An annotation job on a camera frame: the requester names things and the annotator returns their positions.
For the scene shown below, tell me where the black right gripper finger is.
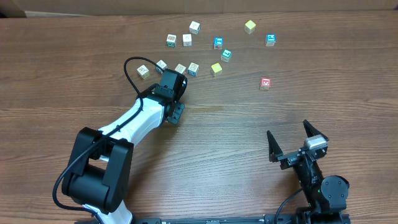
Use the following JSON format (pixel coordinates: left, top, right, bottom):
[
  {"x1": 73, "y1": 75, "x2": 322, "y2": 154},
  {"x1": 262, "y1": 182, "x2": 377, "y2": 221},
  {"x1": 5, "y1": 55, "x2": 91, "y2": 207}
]
[
  {"x1": 267, "y1": 131, "x2": 284, "y2": 162},
  {"x1": 303, "y1": 119, "x2": 329, "y2": 141}
]

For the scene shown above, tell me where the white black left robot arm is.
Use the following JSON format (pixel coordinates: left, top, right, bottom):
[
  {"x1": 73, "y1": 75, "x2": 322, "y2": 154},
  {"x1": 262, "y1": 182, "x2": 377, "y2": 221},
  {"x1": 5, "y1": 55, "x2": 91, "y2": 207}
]
[{"x1": 61, "y1": 69, "x2": 187, "y2": 223}]

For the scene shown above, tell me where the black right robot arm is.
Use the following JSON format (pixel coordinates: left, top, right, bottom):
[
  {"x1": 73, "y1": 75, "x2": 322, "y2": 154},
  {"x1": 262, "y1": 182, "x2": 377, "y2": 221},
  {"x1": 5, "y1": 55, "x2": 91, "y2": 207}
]
[{"x1": 264, "y1": 119, "x2": 351, "y2": 224}]

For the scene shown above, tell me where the red P wooden block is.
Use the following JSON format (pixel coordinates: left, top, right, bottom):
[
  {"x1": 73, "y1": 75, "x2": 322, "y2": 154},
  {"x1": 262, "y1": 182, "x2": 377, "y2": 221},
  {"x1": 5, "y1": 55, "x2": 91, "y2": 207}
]
[{"x1": 174, "y1": 63, "x2": 187, "y2": 75}]

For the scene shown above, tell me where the blue B wooden block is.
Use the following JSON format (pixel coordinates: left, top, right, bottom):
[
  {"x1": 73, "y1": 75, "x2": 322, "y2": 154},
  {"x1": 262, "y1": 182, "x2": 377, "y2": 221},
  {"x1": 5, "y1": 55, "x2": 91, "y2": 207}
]
[{"x1": 188, "y1": 62, "x2": 199, "y2": 77}]

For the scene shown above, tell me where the blue-sided white wooden block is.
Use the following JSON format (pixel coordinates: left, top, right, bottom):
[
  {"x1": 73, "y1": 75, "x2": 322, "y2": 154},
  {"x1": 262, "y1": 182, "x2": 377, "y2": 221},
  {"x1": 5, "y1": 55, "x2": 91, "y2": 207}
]
[{"x1": 155, "y1": 60, "x2": 167, "y2": 74}]

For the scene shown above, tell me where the yellow S wooden block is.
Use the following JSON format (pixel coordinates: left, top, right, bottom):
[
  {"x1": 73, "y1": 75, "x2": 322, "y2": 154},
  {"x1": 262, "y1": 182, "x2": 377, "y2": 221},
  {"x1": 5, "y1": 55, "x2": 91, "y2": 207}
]
[{"x1": 137, "y1": 65, "x2": 150, "y2": 79}]

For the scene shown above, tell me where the yellow-top face wooden block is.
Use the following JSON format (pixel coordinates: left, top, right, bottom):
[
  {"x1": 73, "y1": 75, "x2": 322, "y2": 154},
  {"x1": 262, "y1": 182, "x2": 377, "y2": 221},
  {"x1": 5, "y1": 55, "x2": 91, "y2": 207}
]
[{"x1": 211, "y1": 63, "x2": 223, "y2": 77}]

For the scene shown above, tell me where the red-top C wooden block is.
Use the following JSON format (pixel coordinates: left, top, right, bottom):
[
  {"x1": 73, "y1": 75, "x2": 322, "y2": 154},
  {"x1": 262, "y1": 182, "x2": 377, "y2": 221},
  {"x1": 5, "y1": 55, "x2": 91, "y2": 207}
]
[{"x1": 259, "y1": 77, "x2": 271, "y2": 91}]

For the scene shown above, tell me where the green B wooden block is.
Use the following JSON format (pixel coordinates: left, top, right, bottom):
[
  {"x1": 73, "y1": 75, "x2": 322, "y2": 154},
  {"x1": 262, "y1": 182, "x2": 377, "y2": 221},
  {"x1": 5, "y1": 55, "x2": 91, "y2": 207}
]
[{"x1": 166, "y1": 34, "x2": 177, "y2": 47}]

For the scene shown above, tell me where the red-sided white wooden block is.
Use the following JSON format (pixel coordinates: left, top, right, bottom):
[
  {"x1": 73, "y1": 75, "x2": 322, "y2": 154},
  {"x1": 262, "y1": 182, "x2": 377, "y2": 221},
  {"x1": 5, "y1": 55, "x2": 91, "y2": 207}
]
[{"x1": 182, "y1": 34, "x2": 192, "y2": 47}]

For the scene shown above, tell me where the green-top L wooden block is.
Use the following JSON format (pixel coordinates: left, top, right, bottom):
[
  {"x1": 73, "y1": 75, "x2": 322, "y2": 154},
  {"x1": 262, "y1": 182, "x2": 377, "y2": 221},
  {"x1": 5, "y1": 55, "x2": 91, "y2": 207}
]
[{"x1": 220, "y1": 49, "x2": 233, "y2": 63}]

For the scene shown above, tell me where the teal J wooden block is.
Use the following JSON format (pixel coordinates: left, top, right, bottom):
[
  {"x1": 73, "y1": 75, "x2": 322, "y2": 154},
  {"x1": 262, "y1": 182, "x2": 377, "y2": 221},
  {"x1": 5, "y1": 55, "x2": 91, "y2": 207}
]
[{"x1": 189, "y1": 21, "x2": 200, "y2": 35}]

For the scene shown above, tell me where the blue-top P wooden block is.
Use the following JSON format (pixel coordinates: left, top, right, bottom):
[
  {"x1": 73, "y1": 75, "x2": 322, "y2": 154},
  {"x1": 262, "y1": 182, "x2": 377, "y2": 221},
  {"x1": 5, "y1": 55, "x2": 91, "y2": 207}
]
[{"x1": 265, "y1": 34, "x2": 276, "y2": 47}]

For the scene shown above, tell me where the plain yellow-top wooden block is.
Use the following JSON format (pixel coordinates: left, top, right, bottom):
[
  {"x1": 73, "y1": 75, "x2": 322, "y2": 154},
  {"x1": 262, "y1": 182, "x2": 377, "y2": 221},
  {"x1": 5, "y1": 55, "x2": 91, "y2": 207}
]
[{"x1": 244, "y1": 20, "x2": 256, "y2": 34}]

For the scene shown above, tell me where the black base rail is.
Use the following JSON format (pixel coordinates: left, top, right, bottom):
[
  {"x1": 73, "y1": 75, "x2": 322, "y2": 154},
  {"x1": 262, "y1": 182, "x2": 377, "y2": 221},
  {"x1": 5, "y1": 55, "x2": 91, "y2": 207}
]
[{"x1": 75, "y1": 214, "x2": 351, "y2": 224}]

